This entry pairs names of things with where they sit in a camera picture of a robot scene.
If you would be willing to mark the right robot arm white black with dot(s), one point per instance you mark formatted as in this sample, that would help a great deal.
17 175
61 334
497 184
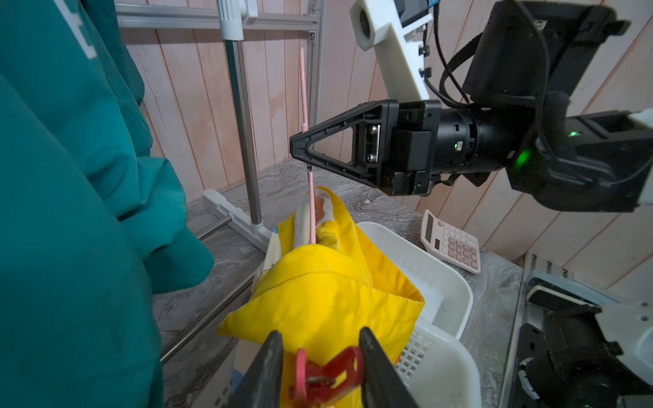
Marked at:
501 104

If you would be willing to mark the white perforated laundry basket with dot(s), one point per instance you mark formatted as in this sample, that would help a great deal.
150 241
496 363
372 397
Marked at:
437 370

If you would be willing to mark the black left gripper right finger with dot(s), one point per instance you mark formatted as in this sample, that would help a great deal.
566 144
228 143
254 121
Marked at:
381 385

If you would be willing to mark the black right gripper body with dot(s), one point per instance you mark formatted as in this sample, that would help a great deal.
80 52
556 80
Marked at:
411 146

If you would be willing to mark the pink white calculator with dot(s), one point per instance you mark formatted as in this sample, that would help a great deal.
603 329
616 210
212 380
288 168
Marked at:
450 244

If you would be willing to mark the red clothespin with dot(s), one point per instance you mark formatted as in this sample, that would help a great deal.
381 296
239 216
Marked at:
321 385

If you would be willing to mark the dinosaur print cream garment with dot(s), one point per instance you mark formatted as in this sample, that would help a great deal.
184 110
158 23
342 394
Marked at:
302 232

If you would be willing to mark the green sweatshirt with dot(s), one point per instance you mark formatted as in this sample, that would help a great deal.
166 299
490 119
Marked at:
92 225

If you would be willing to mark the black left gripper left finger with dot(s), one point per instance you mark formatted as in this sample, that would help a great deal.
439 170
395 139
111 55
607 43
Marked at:
262 384

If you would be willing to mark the yellow jacket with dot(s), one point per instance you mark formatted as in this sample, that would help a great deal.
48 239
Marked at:
320 296

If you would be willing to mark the metal clothes rack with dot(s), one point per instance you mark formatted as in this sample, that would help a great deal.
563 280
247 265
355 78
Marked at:
232 16

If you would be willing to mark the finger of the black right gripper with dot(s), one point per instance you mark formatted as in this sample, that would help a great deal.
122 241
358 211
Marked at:
358 119
368 174

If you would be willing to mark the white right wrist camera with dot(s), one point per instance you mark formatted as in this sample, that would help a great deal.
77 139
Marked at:
393 29

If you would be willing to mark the white plastic tray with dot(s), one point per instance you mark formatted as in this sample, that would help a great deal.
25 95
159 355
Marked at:
448 296

